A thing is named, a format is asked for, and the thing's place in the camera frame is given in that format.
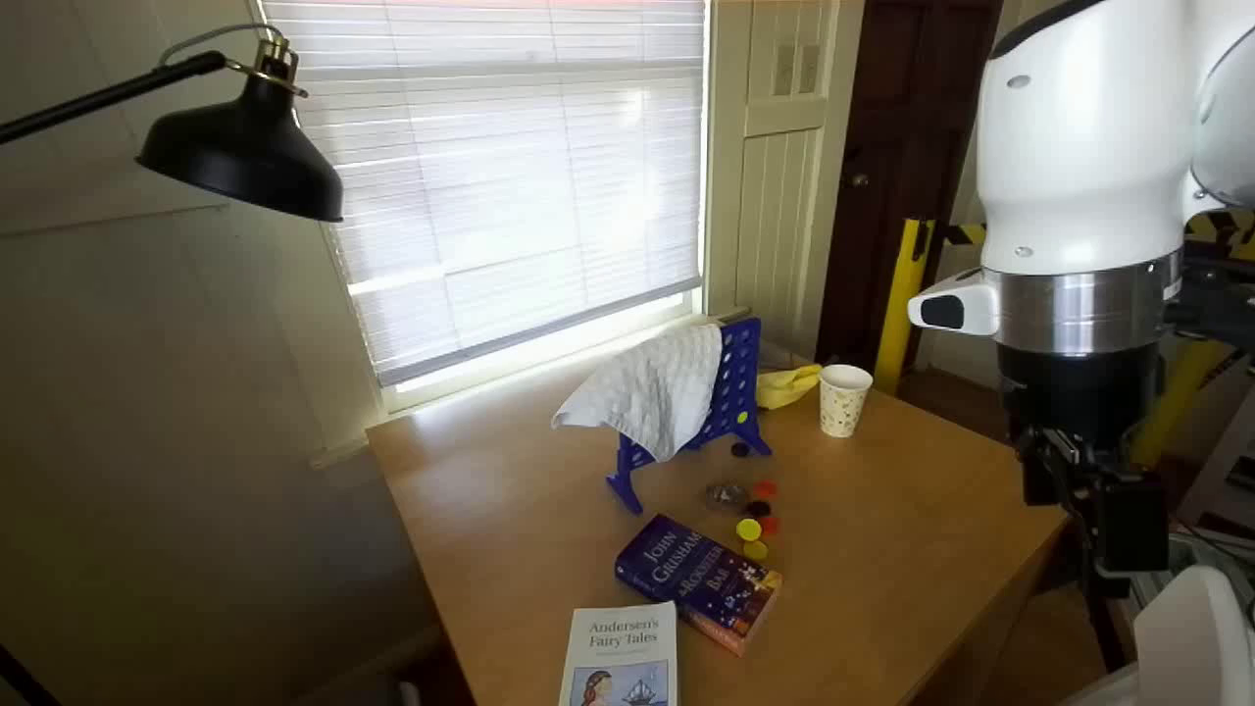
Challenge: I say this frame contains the dark brown wooden door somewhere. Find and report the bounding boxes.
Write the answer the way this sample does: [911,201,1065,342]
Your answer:
[817,0,1005,376]

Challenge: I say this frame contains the white cloth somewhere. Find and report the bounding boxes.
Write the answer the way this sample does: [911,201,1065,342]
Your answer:
[550,321,727,466]

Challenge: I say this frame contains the yellow stand post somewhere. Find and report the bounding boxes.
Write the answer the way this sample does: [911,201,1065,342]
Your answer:
[1124,330,1235,475]
[869,215,941,395]

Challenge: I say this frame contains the white chair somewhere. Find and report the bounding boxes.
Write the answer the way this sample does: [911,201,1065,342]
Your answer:
[1128,561,1255,706]

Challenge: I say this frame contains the white window blinds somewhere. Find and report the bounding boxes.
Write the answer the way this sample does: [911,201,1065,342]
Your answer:
[259,0,711,389]

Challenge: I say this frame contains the cream panelled cupboard door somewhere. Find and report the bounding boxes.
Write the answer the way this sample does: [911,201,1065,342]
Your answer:
[701,0,865,367]

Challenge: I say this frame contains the black desk lamp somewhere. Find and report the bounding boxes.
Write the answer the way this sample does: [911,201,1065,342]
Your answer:
[0,20,348,228]

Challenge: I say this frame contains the blue connect four frame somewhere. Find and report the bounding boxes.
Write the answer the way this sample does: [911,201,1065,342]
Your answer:
[604,312,775,520]

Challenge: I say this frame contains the white speckled paper cup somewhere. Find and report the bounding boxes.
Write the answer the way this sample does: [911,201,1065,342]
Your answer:
[817,363,877,445]

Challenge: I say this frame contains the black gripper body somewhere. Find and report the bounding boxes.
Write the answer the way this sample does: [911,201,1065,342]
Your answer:
[1014,424,1174,581]

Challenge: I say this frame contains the dark blue book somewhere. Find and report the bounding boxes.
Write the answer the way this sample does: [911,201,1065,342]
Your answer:
[613,509,784,658]

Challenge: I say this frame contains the white fairy tales book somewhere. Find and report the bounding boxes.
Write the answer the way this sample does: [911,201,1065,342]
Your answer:
[558,599,681,706]

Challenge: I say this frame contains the yellow soft object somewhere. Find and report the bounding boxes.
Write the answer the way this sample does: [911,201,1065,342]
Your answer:
[754,363,829,416]

